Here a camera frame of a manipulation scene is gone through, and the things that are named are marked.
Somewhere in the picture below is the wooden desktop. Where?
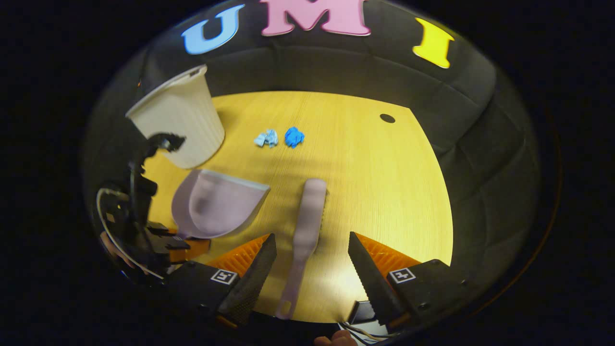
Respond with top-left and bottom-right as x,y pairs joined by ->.
142,90 -> 455,323

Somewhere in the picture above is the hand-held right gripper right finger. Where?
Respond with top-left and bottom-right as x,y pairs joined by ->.
347,232 -> 481,328

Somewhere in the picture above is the pale pink small broom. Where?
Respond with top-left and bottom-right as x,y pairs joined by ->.
275,178 -> 329,320

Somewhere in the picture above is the black backdrop cloth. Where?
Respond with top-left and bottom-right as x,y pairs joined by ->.
82,0 -> 543,308

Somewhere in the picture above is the white cable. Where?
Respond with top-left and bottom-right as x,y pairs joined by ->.
96,187 -> 165,280

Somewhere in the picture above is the white garbage bin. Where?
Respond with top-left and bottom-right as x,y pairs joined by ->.
126,65 -> 225,170

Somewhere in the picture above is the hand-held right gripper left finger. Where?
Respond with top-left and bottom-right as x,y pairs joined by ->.
163,233 -> 278,328

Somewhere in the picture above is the pale pink dustpan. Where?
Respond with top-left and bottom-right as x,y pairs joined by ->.
172,168 -> 271,240

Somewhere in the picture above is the light blue paper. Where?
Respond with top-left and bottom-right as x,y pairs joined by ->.
254,129 -> 279,148

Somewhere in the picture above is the dark blue paper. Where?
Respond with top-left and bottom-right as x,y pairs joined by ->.
284,126 -> 306,148

